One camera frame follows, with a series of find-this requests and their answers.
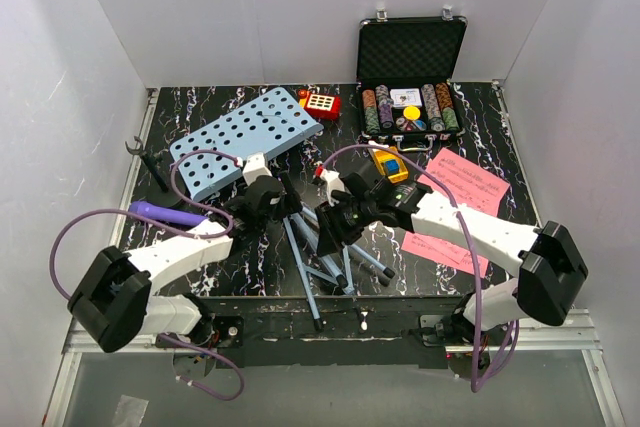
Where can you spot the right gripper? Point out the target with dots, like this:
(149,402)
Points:
(332,235)

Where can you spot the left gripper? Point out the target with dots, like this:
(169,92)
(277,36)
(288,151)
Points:
(288,203)

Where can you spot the light blue music stand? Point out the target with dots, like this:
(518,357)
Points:
(212,157)

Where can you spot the pink sheet music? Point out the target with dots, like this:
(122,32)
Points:
(438,251)
(470,184)

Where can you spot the black microphone stand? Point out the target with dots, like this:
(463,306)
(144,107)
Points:
(159,193)

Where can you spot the purple toy microphone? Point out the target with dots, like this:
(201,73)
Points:
(166,215)

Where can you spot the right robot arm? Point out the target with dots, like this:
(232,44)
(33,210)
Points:
(546,268)

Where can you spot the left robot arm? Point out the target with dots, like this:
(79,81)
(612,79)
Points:
(118,298)

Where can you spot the yellow toy bin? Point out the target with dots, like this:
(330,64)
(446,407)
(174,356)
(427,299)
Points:
(390,165)

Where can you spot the red toy brick block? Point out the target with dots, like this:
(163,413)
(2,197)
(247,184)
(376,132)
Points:
(325,107)

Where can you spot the orange yellow toy piece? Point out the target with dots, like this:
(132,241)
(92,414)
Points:
(303,97)

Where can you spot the yellow round chip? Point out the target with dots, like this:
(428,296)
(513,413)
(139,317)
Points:
(412,112)

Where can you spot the white card deck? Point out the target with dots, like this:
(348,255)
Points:
(403,97)

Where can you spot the black poker chip case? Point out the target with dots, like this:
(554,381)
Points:
(411,52)

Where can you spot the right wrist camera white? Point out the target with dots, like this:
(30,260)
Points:
(332,183)

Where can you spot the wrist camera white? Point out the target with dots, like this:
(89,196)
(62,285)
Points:
(255,166)
(332,183)

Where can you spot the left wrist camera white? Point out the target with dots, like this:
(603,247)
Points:
(255,166)

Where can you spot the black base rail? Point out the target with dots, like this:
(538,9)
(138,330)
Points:
(355,331)

